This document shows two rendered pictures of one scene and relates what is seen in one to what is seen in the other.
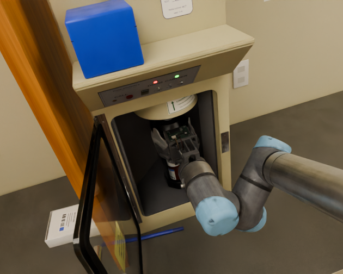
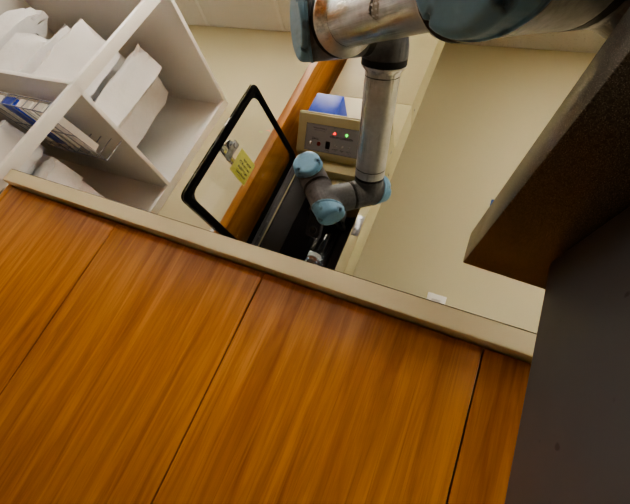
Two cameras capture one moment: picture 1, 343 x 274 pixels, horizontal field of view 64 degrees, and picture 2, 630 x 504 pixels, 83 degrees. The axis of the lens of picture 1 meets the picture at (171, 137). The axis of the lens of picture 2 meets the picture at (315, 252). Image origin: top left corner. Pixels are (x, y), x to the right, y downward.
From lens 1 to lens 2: 1.16 m
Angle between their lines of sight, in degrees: 63
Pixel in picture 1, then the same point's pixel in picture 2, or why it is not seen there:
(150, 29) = not seen: hidden behind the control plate
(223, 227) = (305, 162)
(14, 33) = (299, 94)
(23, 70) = (290, 105)
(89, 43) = (319, 100)
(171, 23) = not seen: hidden behind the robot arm
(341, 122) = not seen: hidden behind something
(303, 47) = (520, 324)
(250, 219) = (325, 189)
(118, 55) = (326, 108)
